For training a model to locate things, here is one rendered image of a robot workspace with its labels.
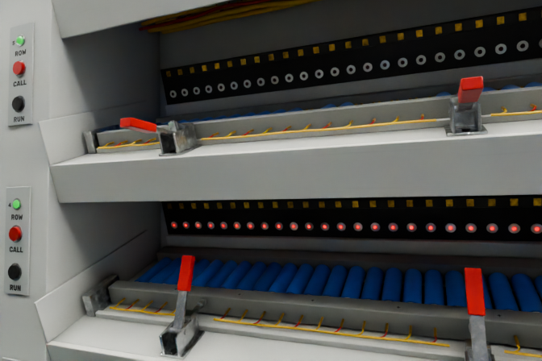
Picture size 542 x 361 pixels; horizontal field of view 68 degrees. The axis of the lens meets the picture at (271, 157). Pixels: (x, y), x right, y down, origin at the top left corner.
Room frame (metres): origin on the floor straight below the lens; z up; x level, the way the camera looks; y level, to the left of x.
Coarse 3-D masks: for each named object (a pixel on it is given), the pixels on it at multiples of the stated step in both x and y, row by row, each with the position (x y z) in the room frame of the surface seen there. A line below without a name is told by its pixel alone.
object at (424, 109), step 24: (480, 96) 0.33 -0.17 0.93; (504, 96) 0.32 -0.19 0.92; (528, 96) 0.31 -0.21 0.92; (216, 120) 0.43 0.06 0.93; (240, 120) 0.41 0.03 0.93; (264, 120) 0.40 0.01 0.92; (288, 120) 0.39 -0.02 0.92; (312, 120) 0.38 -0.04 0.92; (336, 120) 0.37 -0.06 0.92; (360, 120) 0.37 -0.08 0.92; (384, 120) 0.36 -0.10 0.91; (408, 120) 0.35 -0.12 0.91; (432, 120) 0.33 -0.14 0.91; (120, 144) 0.47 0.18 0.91; (144, 144) 0.44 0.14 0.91
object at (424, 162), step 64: (512, 64) 0.42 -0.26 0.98; (64, 128) 0.46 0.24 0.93; (512, 128) 0.30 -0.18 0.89; (64, 192) 0.45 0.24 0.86; (128, 192) 0.42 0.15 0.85; (192, 192) 0.39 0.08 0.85; (256, 192) 0.36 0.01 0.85; (320, 192) 0.34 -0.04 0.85; (384, 192) 0.32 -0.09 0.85; (448, 192) 0.31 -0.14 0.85; (512, 192) 0.29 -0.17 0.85
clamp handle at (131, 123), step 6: (120, 120) 0.34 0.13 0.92; (126, 120) 0.34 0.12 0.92; (132, 120) 0.34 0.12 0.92; (138, 120) 0.34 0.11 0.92; (120, 126) 0.34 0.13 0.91; (126, 126) 0.34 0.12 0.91; (132, 126) 0.34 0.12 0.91; (138, 126) 0.34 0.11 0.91; (144, 126) 0.35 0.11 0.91; (150, 126) 0.36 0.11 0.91; (174, 126) 0.40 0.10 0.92; (144, 132) 0.37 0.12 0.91; (150, 132) 0.37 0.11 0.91; (156, 132) 0.38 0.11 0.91; (162, 132) 0.38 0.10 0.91; (168, 132) 0.38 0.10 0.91
